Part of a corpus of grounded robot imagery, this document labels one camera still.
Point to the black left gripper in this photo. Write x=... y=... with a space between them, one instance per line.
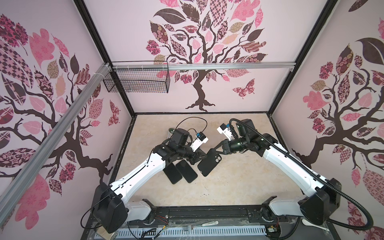
x=195 y=158

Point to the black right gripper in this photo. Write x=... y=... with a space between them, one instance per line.
x=225 y=148

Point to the black phone case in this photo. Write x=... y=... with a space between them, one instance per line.
x=172 y=173
x=211 y=160

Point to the black smartphone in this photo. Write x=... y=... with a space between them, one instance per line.
x=186 y=171

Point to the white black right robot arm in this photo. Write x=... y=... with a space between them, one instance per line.
x=318 y=201

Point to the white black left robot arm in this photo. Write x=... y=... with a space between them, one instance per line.
x=112 y=206

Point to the white plastic spoon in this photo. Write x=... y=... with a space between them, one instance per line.
x=307 y=223

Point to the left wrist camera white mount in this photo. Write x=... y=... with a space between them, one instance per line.
x=201 y=138

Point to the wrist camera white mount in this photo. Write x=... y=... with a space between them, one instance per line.
x=201 y=138
x=226 y=130

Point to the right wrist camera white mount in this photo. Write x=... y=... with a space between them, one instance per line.
x=226 y=130

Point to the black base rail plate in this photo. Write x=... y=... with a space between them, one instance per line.
x=277 y=227

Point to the white slotted cable duct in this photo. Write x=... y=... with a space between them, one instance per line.
x=218 y=231

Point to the black wire basket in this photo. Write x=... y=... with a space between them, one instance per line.
x=138 y=77

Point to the aluminium rail back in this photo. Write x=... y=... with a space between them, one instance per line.
x=220 y=66

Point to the aluminium rail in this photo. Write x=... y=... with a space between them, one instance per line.
x=220 y=66
x=23 y=180

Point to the aluminium rail left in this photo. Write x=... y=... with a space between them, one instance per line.
x=23 y=180

